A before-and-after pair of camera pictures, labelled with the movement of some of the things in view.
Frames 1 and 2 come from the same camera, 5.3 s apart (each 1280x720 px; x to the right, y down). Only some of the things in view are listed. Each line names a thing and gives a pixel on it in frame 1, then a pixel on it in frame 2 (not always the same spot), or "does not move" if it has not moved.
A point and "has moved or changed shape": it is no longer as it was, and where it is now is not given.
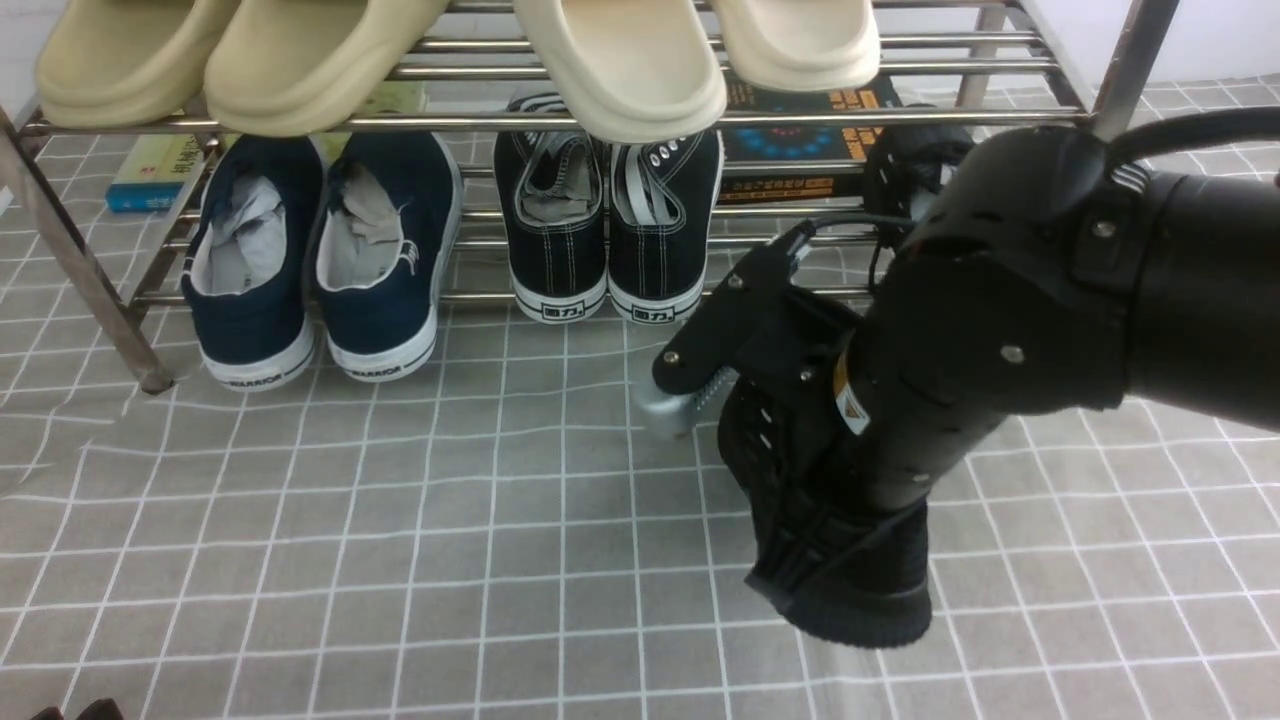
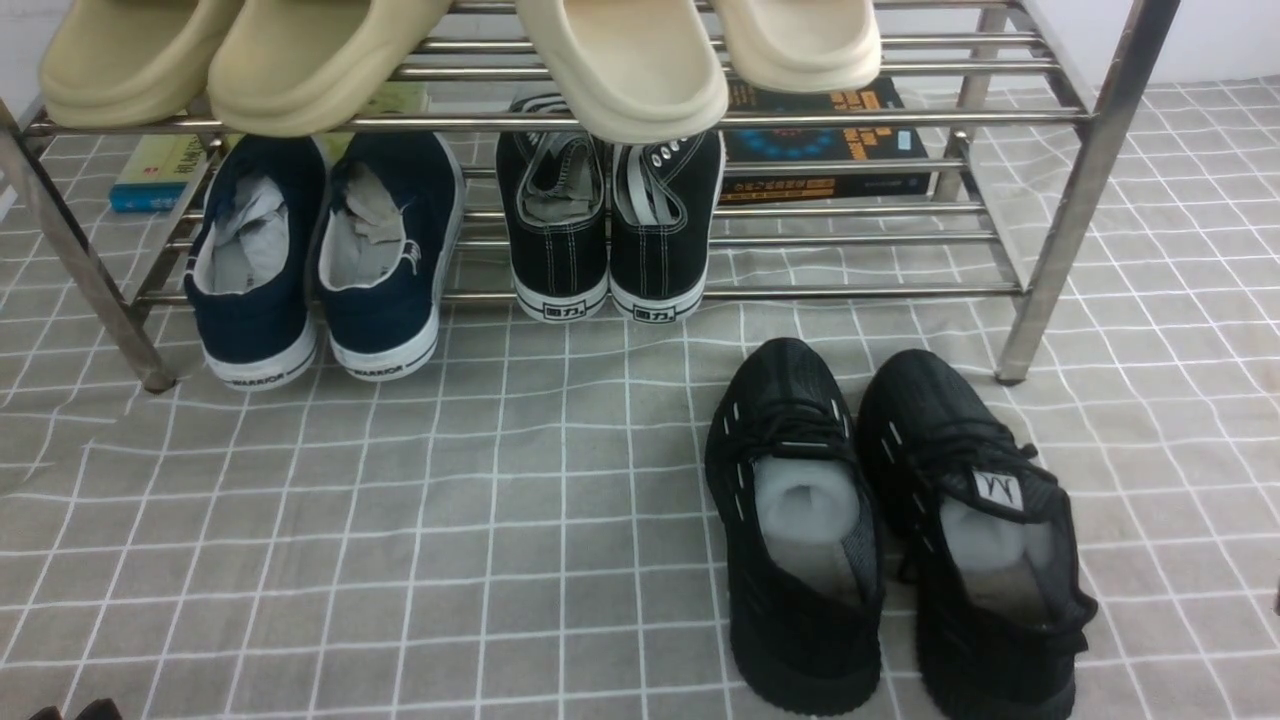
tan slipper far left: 112,63 does not move
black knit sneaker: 902,162 -> 983,536
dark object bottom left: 103,709 does not move
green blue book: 148,173 does not move
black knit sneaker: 828,556 has moved or changed shape
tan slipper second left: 295,67 does not move
